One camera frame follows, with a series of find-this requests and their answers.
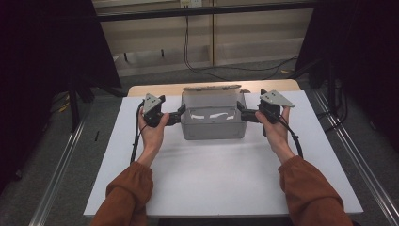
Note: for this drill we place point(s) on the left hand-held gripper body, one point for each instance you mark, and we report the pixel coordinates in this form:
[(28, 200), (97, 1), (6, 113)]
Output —
[(152, 106)]

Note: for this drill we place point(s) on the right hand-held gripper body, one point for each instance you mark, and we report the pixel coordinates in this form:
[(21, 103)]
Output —
[(273, 103)]

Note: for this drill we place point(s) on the smoky transparent lidded plastic box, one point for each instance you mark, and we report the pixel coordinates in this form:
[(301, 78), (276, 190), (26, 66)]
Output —
[(213, 128)]

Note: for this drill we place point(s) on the person's left hand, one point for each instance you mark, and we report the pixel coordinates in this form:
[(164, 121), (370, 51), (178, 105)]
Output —
[(153, 135)]

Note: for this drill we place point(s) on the person's right hand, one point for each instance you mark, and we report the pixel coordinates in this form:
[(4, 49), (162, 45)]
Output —
[(276, 135)]

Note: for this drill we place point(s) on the black metal stand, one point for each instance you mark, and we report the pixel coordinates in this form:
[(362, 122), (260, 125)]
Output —
[(74, 103)]

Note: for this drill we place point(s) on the long wooden counter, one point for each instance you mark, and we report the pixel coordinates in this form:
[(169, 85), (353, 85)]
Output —
[(204, 11)]

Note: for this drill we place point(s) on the black curtain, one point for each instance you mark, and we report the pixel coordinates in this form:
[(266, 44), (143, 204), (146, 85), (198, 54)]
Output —
[(360, 47), (37, 47)]

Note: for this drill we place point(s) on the aluminium floor rail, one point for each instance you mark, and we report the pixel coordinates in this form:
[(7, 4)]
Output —
[(360, 163), (59, 169)]

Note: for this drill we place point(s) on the white wall socket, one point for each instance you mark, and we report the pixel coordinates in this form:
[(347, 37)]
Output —
[(191, 3)]

